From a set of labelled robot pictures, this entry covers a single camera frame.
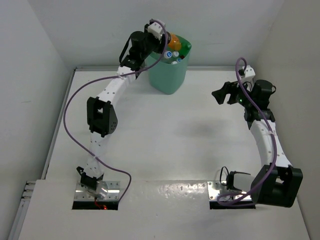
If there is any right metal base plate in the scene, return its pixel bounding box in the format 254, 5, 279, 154
207, 180, 246, 203

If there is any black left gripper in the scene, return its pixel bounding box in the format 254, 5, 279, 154
140, 24, 168, 60

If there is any green plastic bottle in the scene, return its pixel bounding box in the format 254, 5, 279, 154
179, 41, 192, 57

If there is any metal base plate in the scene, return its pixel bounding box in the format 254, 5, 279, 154
207, 180, 246, 203
73, 180, 121, 202

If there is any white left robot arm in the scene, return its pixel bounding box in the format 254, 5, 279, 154
77, 19, 171, 191

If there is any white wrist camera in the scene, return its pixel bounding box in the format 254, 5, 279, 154
238, 65, 256, 83
147, 22, 165, 41

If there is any green plastic bin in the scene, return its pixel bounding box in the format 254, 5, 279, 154
148, 34, 192, 95

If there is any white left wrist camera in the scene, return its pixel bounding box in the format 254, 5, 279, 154
147, 22, 165, 41

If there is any orange juice bottle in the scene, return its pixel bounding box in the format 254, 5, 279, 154
167, 32, 182, 52

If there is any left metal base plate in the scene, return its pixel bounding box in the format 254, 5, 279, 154
73, 180, 121, 202

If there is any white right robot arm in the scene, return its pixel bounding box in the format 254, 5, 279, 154
211, 79, 303, 208

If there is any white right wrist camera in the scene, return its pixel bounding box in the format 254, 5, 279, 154
238, 65, 256, 83

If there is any clear bottle blue-orange label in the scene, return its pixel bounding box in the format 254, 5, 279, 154
172, 51, 180, 58

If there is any clear bottle blue label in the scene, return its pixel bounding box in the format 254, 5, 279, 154
171, 58, 182, 65

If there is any clear bottle blue-white cap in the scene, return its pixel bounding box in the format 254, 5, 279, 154
163, 50, 173, 61

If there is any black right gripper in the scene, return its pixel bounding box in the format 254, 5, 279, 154
212, 77, 255, 108

